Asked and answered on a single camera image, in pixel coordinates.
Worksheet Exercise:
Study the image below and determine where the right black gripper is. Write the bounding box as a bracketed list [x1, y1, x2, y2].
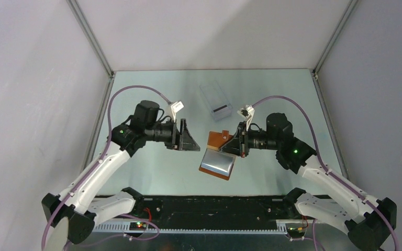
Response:
[219, 121, 280, 158]

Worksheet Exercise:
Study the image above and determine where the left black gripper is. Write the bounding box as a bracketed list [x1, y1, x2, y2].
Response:
[145, 118, 200, 151]

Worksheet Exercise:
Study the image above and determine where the brown leather card holder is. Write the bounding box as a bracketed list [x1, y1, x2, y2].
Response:
[198, 130, 236, 180]

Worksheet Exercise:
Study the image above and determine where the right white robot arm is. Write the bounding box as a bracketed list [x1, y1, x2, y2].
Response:
[219, 113, 399, 250]

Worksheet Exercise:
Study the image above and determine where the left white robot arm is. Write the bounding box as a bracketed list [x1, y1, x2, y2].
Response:
[41, 100, 200, 244]

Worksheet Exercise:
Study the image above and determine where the card with black stripe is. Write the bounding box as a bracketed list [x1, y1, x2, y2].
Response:
[213, 105, 228, 113]

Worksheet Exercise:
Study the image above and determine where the clear plastic card box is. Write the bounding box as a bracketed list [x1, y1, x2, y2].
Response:
[199, 82, 232, 121]

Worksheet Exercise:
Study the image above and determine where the left circuit board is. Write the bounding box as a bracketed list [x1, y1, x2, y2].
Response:
[129, 221, 148, 231]

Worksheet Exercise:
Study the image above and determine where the circuit board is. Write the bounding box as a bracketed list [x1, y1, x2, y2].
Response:
[287, 226, 307, 233]
[129, 221, 148, 231]

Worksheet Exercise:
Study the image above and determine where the right circuit board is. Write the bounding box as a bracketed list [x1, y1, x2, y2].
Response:
[287, 226, 307, 233]

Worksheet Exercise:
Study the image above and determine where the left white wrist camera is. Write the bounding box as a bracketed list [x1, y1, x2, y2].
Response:
[165, 100, 184, 122]

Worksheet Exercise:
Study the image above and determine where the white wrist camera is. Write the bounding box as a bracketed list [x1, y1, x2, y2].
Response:
[237, 105, 255, 121]
[165, 100, 184, 122]

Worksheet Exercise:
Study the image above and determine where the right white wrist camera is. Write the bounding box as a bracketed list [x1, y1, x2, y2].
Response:
[237, 105, 255, 121]

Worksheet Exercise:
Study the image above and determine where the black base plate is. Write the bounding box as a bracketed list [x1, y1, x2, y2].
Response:
[110, 196, 318, 231]

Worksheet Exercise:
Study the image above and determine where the aluminium frame rail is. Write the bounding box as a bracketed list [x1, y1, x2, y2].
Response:
[59, 197, 375, 235]

